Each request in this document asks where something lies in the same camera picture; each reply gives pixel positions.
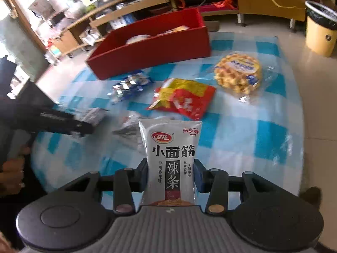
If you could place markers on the yellow trash bin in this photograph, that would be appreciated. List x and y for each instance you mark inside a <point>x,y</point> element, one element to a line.
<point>318,37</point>

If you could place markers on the white spicy strip packet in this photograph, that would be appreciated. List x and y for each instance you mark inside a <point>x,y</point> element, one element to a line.
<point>171,158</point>

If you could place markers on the printed cardboard box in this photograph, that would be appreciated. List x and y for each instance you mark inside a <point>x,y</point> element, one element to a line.
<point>39,5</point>

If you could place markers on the long bread packet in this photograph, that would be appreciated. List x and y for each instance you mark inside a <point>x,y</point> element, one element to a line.
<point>179,29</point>

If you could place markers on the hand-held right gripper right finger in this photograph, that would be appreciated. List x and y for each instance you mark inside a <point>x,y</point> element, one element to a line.
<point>201,179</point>

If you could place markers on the blue white checkered tablecloth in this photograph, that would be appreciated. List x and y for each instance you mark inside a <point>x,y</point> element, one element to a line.
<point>263,137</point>

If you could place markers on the wooden TV stand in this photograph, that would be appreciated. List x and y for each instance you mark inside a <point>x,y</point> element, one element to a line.
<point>263,2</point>

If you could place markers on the red cardboard box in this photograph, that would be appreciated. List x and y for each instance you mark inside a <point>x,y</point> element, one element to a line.
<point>158,52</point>

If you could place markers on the yellow waffle packet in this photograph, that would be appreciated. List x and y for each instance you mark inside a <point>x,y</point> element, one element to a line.
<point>237,76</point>

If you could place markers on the red and yellow snack packet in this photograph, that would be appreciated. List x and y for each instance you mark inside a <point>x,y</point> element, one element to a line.
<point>184,100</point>

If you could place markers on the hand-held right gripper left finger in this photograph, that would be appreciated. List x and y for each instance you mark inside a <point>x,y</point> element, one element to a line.
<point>142,176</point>

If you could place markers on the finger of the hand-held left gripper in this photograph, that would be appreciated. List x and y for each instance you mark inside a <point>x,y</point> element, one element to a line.
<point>63,123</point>

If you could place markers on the person's left hand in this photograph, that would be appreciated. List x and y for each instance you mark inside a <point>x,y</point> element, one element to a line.
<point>11,174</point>

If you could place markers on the blue candy packet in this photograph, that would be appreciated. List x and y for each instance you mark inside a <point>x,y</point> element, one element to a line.
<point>131,84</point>

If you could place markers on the blue and white box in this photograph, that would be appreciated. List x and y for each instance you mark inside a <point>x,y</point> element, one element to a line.
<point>123,22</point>

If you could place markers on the white packet with red mark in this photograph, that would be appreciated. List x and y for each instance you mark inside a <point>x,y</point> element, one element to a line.
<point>129,126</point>

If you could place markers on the round pale cake packet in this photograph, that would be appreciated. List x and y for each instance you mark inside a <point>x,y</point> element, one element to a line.
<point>137,40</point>

